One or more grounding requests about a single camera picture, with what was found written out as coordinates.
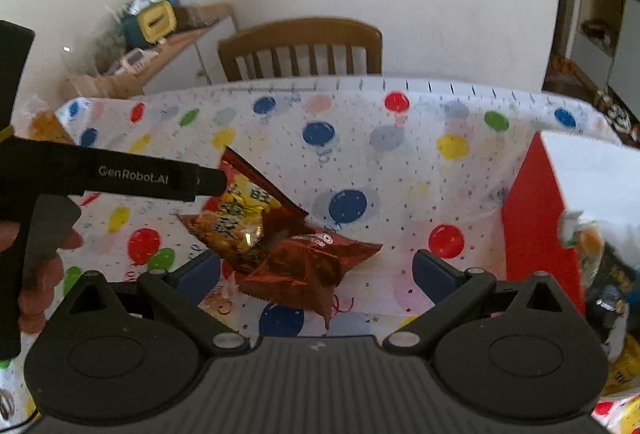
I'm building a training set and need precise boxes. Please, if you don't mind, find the red yellow snack bag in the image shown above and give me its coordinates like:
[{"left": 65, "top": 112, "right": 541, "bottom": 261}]
[{"left": 177, "top": 147, "right": 310, "bottom": 275}]

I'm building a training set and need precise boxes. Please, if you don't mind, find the yellow snack packet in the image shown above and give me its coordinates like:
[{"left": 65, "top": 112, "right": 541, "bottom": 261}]
[{"left": 602, "top": 339, "right": 640, "bottom": 397}]

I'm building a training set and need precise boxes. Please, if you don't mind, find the balloon print tablecloth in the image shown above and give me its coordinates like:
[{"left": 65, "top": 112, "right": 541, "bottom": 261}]
[{"left": 0, "top": 77, "right": 640, "bottom": 434}]

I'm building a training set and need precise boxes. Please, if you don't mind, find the shiny red foil snack bag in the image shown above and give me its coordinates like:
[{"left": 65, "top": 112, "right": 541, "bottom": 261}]
[{"left": 235, "top": 231, "right": 385, "bottom": 330}]

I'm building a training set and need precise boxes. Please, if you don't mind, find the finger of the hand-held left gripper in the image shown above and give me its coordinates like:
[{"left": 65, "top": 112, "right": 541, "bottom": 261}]
[{"left": 195, "top": 167, "right": 227, "bottom": 198}]

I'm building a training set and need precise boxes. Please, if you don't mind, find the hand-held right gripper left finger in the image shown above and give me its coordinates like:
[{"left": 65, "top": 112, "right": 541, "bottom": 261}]
[{"left": 62, "top": 249, "right": 251, "bottom": 356}]

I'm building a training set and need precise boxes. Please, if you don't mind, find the orange drink bottle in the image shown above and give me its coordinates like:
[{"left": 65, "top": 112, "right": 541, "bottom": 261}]
[{"left": 27, "top": 109, "right": 71, "bottom": 145}]

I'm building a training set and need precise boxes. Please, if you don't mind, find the person's left hand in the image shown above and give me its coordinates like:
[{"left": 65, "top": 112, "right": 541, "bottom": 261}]
[{"left": 0, "top": 220, "right": 85, "bottom": 332}]

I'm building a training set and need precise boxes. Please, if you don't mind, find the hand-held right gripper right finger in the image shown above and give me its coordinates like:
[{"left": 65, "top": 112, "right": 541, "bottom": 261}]
[{"left": 382, "top": 249, "right": 585, "bottom": 356}]

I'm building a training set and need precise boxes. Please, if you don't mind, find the wooden sideboard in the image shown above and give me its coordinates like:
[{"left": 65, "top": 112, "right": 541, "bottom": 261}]
[{"left": 60, "top": 3, "right": 238, "bottom": 98}]

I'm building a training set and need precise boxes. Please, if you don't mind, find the yellow teal tissue box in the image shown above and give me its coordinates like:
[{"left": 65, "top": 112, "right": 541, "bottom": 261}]
[{"left": 122, "top": 0, "right": 178, "bottom": 48}]

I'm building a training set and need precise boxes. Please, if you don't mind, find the black snack packet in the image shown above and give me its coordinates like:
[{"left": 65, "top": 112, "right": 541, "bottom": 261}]
[{"left": 582, "top": 241, "right": 638, "bottom": 360}]

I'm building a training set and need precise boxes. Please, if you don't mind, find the clear yellow pastry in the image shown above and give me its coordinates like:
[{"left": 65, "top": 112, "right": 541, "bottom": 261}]
[{"left": 562, "top": 211, "right": 608, "bottom": 275}]

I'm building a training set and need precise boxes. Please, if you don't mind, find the wooden chair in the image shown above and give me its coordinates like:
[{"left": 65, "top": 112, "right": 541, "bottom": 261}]
[{"left": 217, "top": 17, "right": 383, "bottom": 82}]

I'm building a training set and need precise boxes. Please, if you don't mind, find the white pink calculator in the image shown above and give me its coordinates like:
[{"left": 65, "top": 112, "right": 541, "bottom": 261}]
[{"left": 117, "top": 47, "right": 156, "bottom": 72}]

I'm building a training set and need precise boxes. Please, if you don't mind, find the red cardboard box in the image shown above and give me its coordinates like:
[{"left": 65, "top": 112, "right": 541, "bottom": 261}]
[{"left": 501, "top": 130, "right": 640, "bottom": 395}]

